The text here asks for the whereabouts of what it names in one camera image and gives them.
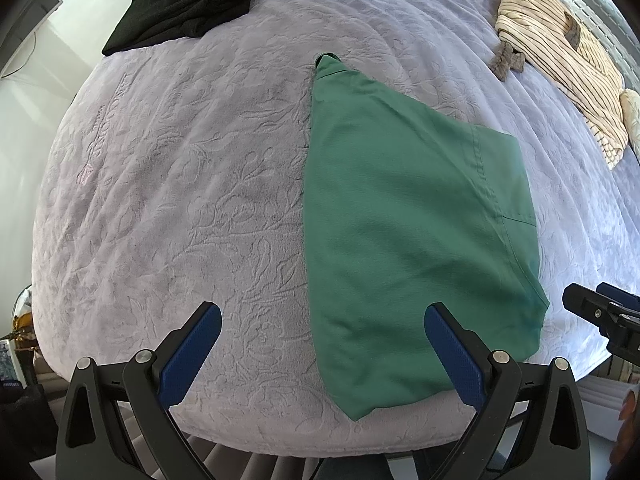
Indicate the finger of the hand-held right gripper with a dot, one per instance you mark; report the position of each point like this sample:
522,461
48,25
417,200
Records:
622,300
617,330

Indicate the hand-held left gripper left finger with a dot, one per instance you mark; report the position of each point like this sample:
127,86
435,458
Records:
192,347

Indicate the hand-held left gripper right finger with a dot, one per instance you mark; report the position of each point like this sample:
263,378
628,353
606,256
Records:
455,352

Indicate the green work jacket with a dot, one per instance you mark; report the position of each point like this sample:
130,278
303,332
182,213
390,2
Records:
400,235

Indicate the white folded bedding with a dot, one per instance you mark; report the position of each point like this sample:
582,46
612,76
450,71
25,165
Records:
605,405

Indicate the lavender embossed blanket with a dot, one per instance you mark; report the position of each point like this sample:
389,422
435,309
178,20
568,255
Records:
175,210

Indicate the golden bottle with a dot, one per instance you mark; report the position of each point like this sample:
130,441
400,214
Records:
24,315

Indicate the black bag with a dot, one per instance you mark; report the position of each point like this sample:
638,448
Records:
27,420

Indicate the cream pillow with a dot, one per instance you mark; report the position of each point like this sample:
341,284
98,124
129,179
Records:
632,120

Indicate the printed box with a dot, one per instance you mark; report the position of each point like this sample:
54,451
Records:
11,362

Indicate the beige striped garment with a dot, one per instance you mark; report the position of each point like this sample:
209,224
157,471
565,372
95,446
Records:
560,45

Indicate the white quilted headboard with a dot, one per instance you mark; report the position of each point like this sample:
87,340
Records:
605,15

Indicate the black folded garment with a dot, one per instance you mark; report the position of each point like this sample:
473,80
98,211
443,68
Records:
190,5

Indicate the dark monitor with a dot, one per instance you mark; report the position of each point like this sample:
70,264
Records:
42,10

